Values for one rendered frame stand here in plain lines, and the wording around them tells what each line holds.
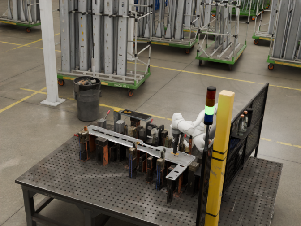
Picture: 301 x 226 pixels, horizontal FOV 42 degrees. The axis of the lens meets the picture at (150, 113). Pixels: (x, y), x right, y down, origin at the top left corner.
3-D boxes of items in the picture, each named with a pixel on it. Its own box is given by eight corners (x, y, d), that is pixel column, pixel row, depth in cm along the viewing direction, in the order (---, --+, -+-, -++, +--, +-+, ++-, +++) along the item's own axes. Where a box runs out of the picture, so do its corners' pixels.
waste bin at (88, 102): (68, 120, 702) (66, 82, 672) (84, 109, 747) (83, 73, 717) (92, 126, 685) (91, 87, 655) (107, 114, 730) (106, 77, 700)
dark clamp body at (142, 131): (135, 159, 454) (136, 130, 438) (142, 154, 464) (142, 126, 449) (144, 162, 449) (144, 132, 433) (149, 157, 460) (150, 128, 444)
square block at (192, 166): (186, 194, 395) (188, 164, 380) (189, 190, 401) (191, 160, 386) (193, 197, 391) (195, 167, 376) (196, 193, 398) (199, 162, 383)
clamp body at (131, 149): (126, 177, 420) (126, 149, 406) (131, 171, 430) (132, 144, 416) (133, 180, 416) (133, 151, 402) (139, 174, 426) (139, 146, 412)
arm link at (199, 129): (189, 126, 484) (202, 117, 472) (195, 139, 479) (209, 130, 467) (182, 127, 471) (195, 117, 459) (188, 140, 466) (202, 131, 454)
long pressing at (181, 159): (79, 132, 450) (79, 131, 449) (91, 124, 468) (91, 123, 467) (187, 167, 388) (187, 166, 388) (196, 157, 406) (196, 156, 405)
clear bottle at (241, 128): (234, 135, 359) (237, 115, 350) (237, 132, 364) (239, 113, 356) (242, 136, 356) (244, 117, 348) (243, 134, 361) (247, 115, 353)
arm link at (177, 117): (169, 126, 394) (176, 131, 384) (169, 112, 388) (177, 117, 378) (177, 124, 399) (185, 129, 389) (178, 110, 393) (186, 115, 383)
